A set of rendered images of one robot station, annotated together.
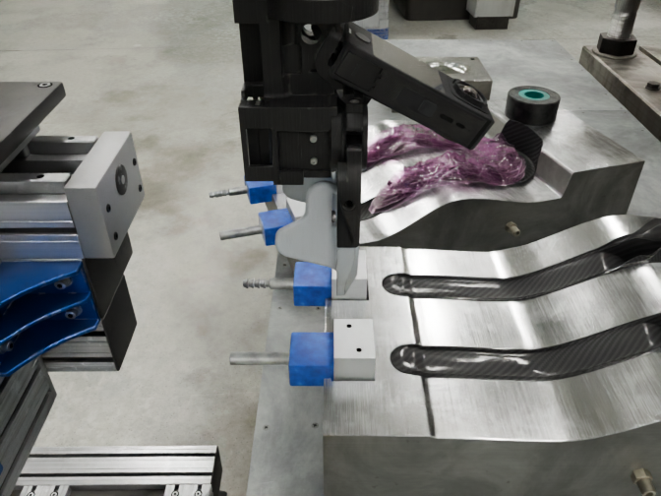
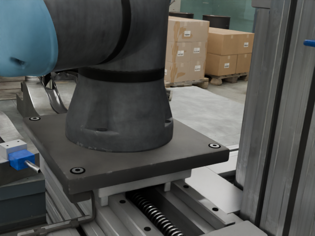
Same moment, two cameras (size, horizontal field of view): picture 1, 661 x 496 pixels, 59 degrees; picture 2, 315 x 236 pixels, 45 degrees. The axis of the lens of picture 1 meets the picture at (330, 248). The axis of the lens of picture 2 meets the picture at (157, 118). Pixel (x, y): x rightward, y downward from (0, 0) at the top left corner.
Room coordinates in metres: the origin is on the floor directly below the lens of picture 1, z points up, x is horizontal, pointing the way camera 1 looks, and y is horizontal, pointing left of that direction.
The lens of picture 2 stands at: (0.79, 0.90, 1.23)
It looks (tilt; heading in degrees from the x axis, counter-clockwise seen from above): 18 degrees down; 239
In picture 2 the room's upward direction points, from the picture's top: 4 degrees clockwise
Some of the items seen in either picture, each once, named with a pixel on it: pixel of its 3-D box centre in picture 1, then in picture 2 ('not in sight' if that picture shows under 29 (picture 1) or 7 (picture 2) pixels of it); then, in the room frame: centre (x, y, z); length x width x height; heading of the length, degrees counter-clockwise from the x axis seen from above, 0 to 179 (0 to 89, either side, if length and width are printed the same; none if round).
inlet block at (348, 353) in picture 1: (301, 358); not in sight; (0.37, 0.03, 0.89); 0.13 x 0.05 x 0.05; 90
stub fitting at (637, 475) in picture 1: (644, 483); not in sight; (0.28, -0.26, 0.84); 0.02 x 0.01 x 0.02; 0
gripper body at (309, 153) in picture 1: (309, 84); not in sight; (0.37, 0.01, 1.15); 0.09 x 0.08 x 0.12; 90
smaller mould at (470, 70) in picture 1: (436, 84); not in sight; (1.23, -0.23, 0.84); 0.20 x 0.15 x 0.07; 90
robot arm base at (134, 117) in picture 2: not in sight; (121, 98); (0.57, 0.43, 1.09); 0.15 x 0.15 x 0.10
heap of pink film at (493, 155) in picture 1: (439, 154); not in sight; (0.77, -0.16, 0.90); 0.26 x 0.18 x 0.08; 107
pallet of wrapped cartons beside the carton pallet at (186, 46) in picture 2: not in sight; (162, 50); (-2.07, -3.81, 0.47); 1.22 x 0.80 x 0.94; 98
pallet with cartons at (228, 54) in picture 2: not in sight; (207, 53); (-3.05, -4.03, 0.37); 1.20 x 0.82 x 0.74; 102
